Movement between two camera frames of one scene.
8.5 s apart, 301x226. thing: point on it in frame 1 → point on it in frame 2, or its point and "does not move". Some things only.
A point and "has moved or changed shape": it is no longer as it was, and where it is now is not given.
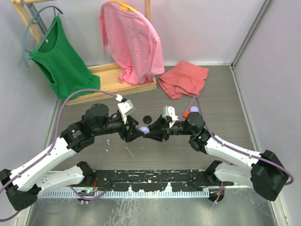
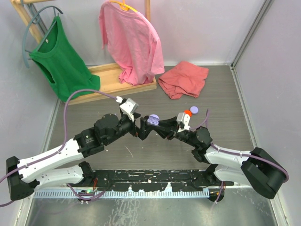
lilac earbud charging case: (194, 108) does not move
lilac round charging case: (145, 130) has moved or changed shape
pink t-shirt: (133, 44) does not move
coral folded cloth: (184, 78) does not move
